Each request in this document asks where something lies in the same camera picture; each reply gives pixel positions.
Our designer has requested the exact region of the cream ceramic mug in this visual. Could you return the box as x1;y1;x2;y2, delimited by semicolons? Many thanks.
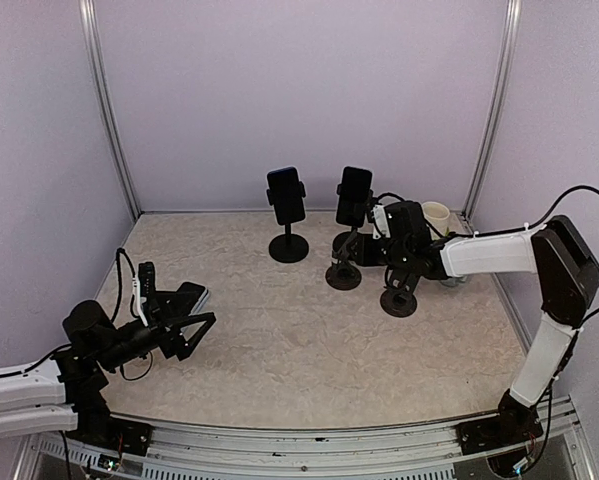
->
422;201;451;237

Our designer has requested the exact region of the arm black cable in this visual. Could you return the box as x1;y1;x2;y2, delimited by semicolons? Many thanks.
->
0;248;155;382
368;185;599;331

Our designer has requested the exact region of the black folding stand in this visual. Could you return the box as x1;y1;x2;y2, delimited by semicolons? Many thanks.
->
325;229;362;291
380;267;420;318

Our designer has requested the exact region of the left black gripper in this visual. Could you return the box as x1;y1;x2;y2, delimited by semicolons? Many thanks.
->
95;290;215;371

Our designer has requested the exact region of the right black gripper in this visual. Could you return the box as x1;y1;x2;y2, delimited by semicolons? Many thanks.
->
346;232;412;267

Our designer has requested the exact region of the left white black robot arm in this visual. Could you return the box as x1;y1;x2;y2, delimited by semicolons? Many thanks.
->
0;282;216;445

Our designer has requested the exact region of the phone in white case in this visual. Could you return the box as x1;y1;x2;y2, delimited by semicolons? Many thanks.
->
178;282;210;315

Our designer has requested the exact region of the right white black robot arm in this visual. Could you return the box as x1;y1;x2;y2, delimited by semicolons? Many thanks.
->
333;197;599;444

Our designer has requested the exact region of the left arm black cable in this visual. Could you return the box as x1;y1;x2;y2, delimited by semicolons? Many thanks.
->
0;248;155;382

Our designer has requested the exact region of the right aluminium frame post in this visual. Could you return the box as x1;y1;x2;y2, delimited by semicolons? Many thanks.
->
462;0;522;222

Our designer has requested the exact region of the teal phone black screen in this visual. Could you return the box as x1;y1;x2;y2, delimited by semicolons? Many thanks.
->
340;166;372;201

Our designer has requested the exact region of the light blue mug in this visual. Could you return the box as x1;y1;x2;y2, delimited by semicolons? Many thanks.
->
439;275;469;288

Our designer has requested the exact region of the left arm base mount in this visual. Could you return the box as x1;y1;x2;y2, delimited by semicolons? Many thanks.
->
67;413;153;457

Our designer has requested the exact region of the aluminium frame post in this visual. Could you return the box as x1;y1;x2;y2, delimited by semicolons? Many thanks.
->
78;0;143;222
462;0;522;222

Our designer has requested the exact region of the left aluminium frame post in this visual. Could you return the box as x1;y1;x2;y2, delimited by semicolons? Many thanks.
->
78;0;143;222

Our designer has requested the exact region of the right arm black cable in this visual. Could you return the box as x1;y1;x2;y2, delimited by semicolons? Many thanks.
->
368;185;599;331

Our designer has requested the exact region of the black pole phone stand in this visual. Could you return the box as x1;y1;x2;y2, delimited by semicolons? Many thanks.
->
335;184;373;231
265;184;312;264

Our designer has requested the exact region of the front aluminium rail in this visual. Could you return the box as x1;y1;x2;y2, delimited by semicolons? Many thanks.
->
16;394;598;480

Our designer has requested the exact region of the blue phone black screen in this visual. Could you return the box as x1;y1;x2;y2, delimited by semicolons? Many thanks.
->
266;167;306;226

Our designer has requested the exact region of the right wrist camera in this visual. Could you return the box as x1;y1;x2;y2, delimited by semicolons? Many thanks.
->
370;203;391;240

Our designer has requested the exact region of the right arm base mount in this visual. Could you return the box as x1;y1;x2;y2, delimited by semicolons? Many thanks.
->
456;416;544;456

